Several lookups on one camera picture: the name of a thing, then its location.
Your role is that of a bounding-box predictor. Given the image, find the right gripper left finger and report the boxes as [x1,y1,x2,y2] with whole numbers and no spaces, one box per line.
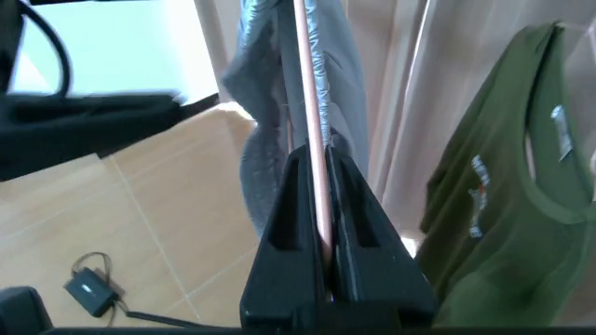
[239,142,327,328]

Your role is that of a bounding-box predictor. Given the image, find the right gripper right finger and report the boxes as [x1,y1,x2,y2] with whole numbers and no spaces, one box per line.
[324,145,438,328]

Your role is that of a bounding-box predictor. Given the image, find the pale grey shorts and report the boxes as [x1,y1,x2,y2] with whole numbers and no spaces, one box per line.
[222,0,370,239]

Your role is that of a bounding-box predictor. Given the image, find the green long-sleeved shirt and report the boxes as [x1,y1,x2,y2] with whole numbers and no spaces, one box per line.
[415,20,596,327]

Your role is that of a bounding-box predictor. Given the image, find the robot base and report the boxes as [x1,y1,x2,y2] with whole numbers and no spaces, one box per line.
[0,286,53,334]

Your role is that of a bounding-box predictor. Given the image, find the beige curtain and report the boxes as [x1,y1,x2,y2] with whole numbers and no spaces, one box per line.
[193,0,596,327]

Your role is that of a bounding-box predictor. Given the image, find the small black box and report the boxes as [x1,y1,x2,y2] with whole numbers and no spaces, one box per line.
[63,267,120,319]

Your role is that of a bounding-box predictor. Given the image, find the window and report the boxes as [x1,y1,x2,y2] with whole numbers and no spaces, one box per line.
[8,0,221,117]

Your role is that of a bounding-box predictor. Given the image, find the black cable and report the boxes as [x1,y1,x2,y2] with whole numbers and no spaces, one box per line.
[71,250,243,329]
[17,0,74,100]

